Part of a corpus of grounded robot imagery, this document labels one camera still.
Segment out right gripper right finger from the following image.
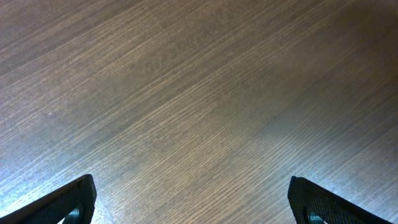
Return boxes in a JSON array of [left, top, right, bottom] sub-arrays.
[[287, 176, 391, 224]]

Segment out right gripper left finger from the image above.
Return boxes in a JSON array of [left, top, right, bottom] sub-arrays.
[[1, 174, 97, 224]]

